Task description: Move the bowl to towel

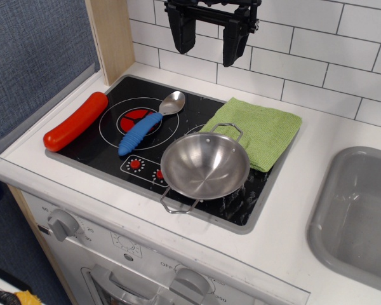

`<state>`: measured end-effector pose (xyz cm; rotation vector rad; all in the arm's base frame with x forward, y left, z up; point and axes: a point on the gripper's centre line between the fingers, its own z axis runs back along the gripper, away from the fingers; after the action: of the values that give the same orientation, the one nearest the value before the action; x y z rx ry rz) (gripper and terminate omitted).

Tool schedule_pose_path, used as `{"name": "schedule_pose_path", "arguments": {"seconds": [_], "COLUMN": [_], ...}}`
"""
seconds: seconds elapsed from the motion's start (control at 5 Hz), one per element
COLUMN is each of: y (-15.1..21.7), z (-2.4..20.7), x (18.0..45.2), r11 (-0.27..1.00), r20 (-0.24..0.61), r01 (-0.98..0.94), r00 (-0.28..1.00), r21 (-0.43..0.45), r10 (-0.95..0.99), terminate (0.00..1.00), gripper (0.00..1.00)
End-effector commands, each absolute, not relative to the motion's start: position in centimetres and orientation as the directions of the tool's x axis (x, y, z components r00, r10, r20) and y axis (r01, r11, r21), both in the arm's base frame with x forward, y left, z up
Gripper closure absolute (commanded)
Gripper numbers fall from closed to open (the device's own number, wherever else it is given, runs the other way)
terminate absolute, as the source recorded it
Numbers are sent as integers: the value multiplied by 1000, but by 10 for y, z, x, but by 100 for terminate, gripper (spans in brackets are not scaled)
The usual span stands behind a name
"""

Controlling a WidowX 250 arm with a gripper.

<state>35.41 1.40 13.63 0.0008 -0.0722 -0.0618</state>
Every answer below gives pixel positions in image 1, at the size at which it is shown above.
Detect stainless steel pot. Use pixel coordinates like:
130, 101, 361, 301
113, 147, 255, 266
160, 123, 250, 214

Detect yellow black object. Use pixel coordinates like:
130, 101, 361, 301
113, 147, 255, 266
0, 290, 43, 305

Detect grey left oven knob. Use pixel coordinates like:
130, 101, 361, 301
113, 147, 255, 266
48, 209, 79, 241

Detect blue handled metal spoon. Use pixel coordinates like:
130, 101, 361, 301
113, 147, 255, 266
117, 91, 186, 156

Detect red toy sausage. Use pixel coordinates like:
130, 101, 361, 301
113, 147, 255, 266
43, 92, 109, 152

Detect grey sink basin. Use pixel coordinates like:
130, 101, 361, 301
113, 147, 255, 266
307, 146, 381, 291

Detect wooden side post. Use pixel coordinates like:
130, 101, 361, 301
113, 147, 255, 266
85, 0, 135, 86

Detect black toy stove top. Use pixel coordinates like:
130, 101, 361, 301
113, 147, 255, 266
46, 76, 289, 234

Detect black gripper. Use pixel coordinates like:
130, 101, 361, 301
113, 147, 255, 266
164, 1, 261, 67

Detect grey right oven knob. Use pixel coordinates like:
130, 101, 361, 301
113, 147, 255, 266
169, 268, 210, 304

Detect grey oven knob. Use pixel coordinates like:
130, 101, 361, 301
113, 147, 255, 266
169, 268, 210, 304
48, 209, 79, 241

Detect green cloth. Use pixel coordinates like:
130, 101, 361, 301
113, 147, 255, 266
201, 98, 302, 173

